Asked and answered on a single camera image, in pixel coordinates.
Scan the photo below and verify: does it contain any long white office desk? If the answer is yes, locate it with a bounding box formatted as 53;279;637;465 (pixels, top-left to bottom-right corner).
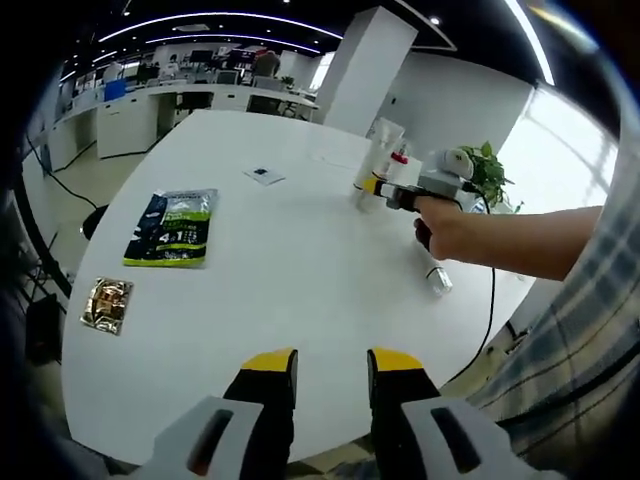
49;79;321;161

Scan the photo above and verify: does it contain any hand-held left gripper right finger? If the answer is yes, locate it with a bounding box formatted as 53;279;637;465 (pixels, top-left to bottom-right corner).
367;346;537;480

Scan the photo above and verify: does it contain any gold foil sachet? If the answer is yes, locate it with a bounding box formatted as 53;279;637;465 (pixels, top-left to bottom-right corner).
78;276;136;337

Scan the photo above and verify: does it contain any black round chair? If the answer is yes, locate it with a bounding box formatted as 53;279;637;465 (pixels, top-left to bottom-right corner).
80;203;110;241

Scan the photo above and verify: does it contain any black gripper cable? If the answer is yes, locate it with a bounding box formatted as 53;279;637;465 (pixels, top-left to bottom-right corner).
462;181;497;364

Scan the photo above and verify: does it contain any white skincare tube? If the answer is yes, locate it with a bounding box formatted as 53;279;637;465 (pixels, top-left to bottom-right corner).
353;117;407;192

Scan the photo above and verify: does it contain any person's right hand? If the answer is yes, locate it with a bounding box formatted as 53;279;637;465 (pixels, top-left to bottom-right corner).
413;199;480;263

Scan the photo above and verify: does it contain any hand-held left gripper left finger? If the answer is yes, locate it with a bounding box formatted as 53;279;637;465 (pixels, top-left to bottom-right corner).
149;348;300;480

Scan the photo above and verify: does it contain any potted green plant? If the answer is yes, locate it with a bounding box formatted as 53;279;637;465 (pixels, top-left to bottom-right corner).
456;141;516;207

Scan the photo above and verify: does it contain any small clear sachet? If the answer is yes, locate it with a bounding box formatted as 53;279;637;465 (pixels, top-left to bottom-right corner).
242;163;287;188

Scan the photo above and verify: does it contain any window with white blind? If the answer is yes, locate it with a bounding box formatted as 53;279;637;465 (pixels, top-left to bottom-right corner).
499;89;624;214

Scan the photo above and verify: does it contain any green black skincare packet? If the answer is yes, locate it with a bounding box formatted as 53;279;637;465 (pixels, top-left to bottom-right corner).
122;187;221;270

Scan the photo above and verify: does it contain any curved ceiling light strip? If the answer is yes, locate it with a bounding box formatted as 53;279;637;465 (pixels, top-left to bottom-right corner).
503;0;557;87

